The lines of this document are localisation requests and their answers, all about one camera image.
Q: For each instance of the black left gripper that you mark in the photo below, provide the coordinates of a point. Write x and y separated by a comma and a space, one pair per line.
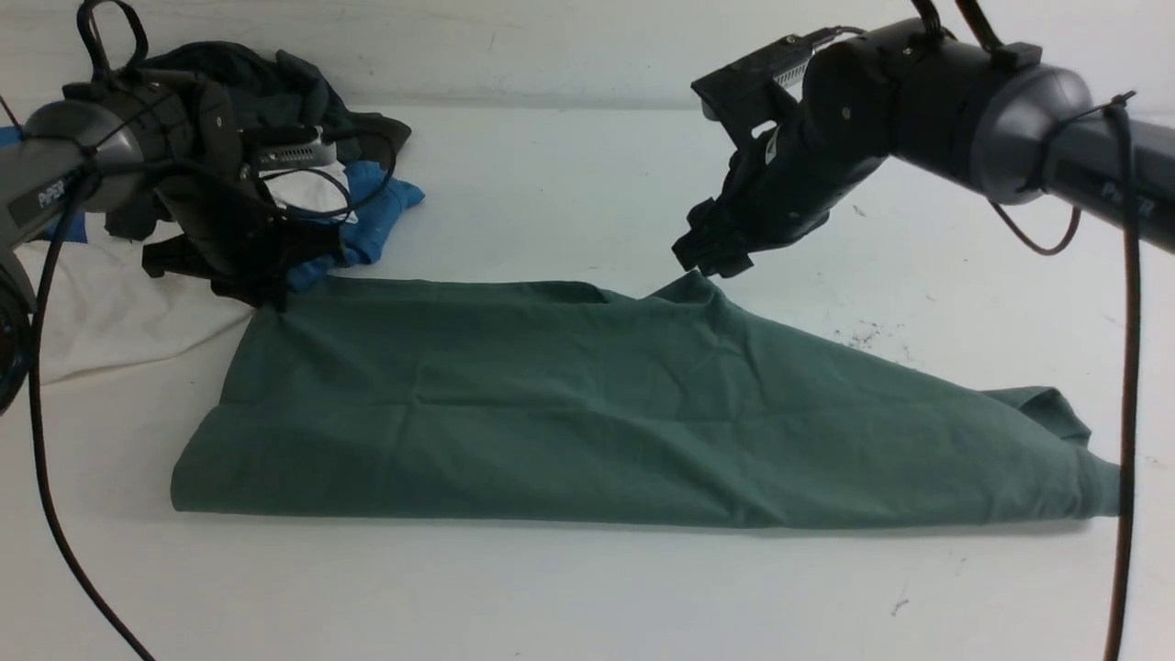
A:
233, 238

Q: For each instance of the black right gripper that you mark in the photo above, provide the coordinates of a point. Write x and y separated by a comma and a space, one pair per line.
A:
779, 189

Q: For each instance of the green long sleeve shirt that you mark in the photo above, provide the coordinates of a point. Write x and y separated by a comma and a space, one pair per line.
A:
562, 401

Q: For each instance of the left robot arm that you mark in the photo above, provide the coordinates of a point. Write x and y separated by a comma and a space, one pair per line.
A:
173, 135

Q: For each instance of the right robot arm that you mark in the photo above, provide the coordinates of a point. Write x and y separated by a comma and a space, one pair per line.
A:
811, 116

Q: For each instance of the white shirt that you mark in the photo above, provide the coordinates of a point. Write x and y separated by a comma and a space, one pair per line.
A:
105, 312

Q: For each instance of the blue shirt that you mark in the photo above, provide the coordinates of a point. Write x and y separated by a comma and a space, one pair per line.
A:
364, 232

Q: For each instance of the dark grey shirt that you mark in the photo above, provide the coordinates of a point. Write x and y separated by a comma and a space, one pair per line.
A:
286, 91

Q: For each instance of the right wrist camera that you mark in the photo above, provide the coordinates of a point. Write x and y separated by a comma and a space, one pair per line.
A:
753, 91

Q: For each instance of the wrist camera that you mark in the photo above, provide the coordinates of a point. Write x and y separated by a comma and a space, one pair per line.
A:
270, 149
753, 91

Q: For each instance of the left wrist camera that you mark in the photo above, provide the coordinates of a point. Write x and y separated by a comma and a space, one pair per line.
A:
270, 149

